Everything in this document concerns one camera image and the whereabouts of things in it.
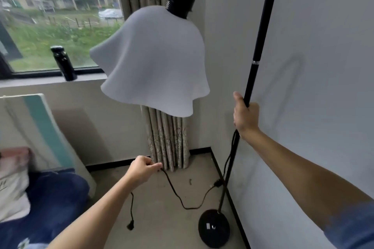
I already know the person's right hand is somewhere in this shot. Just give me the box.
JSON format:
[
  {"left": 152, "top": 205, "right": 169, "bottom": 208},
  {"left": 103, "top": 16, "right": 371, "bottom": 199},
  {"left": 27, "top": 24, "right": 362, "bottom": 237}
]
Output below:
[{"left": 233, "top": 91, "right": 261, "bottom": 140}]

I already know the person's left hand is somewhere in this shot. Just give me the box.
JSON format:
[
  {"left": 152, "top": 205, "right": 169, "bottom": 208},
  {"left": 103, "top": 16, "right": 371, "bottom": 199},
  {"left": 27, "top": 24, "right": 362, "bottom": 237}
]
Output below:
[{"left": 126, "top": 155, "right": 163, "bottom": 187}]

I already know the black power cord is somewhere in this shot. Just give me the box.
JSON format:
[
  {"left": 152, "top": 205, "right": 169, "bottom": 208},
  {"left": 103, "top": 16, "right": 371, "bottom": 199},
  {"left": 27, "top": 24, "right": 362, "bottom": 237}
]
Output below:
[{"left": 126, "top": 129, "right": 241, "bottom": 231}]

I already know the black floor lamp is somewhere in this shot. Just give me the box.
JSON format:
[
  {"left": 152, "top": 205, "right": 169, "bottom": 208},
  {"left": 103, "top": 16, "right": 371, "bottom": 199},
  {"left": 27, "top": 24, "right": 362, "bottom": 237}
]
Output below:
[{"left": 166, "top": 0, "right": 283, "bottom": 248}]

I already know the person's right forearm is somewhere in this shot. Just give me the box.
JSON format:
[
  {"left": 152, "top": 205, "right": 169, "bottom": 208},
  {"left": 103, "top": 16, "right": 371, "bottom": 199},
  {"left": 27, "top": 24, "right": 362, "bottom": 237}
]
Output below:
[{"left": 240, "top": 127, "right": 374, "bottom": 232}]

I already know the person's left forearm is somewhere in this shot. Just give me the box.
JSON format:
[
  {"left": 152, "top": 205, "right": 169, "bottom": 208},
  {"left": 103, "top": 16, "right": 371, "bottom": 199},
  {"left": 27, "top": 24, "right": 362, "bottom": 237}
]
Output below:
[{"left": 46, "top": 174, "right": 141, "bottom": 249}]

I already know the patterned beige curtain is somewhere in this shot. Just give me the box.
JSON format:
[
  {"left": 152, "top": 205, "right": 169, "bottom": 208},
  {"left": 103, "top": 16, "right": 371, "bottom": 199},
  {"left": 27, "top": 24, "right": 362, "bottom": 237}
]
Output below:
[{"left": 115, "top": 0, "right": 191, "bottom": 172}]

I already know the black baseboard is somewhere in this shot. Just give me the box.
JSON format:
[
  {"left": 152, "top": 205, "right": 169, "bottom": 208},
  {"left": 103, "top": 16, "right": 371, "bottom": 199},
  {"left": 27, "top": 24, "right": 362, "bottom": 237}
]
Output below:
[{"left": 86, "top": 147, "right": 252, "bottom": 249}]

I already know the white fabric lampshade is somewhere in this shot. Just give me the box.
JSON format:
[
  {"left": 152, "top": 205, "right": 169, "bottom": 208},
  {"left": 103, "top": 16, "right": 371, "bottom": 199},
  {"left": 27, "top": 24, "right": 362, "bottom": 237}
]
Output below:
[{"left": 89, "top": 5, "right": 211, "bottom": 118}]

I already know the dark blue blanket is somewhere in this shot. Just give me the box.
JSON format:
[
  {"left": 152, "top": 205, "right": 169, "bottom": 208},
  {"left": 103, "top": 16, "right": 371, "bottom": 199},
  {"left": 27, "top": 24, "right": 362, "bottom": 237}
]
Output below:
[{"left": 0, "top": 169, "right": 91, "bottom": 249}]

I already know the white mattress with teal stripe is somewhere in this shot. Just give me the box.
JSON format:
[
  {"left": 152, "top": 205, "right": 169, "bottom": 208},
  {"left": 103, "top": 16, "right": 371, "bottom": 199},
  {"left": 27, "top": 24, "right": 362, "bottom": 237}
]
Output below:
[{"left": 0, "top": 93, "right": 97, "bottom": 199}]

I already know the black water bottle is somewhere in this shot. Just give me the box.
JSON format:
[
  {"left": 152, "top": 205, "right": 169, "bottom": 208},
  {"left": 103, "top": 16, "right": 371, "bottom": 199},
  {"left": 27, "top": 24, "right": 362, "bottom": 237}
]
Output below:
[{"left": 50, "top": 45, "right": 78, "bottom": 82}]

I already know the white and pink pillow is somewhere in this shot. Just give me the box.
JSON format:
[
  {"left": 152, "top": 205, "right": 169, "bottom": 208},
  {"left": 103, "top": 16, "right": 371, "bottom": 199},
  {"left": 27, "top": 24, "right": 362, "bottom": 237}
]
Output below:
[{"left": 0, "top": 147, "right": 33, "bottom": 224}]

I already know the black framed window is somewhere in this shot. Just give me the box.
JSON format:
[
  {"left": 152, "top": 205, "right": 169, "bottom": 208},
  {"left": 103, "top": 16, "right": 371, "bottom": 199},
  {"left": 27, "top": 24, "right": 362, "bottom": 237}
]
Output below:
[{"left": 0, "top": 0, "right": 125, "bottom": 80}]

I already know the blue shirt sleeve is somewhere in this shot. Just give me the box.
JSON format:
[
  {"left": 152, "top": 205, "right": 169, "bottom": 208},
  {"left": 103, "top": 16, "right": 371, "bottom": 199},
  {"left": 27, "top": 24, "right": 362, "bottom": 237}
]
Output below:
[{"left": 323, "top": 202, "right": 374, "bottom": 249}]

